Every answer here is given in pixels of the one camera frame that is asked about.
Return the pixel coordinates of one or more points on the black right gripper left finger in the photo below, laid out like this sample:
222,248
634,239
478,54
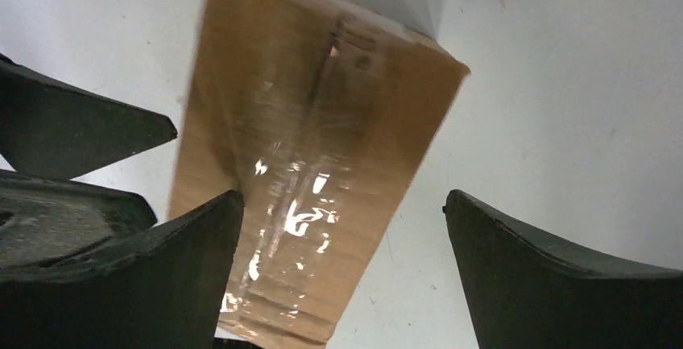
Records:
161,288

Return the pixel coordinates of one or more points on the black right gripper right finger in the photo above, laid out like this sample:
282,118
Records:
528,288

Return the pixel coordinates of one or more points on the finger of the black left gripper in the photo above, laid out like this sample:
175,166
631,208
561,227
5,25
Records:
54,130
46,221

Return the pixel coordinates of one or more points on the brown cardboard express box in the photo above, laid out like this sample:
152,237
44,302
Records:
319,112

